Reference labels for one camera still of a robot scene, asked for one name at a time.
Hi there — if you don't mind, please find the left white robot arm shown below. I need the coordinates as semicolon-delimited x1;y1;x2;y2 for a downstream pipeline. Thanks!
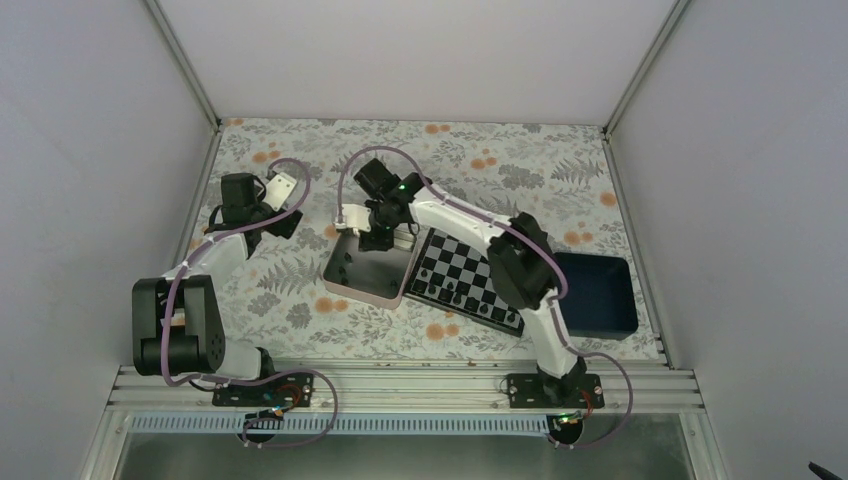
132;173;302;405

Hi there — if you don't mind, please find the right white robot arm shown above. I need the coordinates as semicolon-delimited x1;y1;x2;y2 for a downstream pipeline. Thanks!
354;159;586;407

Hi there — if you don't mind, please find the black white chessboard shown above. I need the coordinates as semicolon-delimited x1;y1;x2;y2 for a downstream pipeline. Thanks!
404;228;524;337

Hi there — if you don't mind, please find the floral table mat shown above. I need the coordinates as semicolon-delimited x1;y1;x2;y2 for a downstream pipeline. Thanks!
192;118;632;362

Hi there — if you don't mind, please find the blue plastic box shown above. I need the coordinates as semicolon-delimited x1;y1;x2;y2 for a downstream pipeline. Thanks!
554;252;639;341

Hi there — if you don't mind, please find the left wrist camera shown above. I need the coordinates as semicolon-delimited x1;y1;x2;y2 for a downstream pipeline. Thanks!
262;172;297;211

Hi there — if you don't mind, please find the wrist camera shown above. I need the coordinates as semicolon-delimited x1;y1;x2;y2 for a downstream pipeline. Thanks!
262;172;297;211
334;203;371;232

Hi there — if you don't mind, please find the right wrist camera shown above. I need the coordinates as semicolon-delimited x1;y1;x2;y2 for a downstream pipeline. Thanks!
334;203;371;232

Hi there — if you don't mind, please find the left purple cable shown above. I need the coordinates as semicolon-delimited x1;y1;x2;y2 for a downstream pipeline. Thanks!
160;156;340;450

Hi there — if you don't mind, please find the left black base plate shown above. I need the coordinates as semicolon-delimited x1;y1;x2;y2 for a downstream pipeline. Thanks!
211;372;314;409

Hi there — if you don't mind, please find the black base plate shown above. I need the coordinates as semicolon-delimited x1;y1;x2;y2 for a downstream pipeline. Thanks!
500;373;605;409
211;372;314;409

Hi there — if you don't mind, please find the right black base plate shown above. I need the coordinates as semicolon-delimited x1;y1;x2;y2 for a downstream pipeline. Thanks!
500;373;605;409

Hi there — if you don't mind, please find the left aluminium frame post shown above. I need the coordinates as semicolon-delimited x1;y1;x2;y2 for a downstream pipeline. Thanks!
142;0;221;130

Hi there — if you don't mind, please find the aluminium frame post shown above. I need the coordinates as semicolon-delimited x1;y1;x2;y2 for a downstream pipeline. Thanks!
603;0;692;139
142;0;221;130

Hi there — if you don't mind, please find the right aluminium frame post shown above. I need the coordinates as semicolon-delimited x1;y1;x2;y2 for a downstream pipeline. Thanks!
603;0;692;139

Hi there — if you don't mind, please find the aluminium front rail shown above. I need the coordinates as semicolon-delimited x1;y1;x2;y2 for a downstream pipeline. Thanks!
107;362;705;414

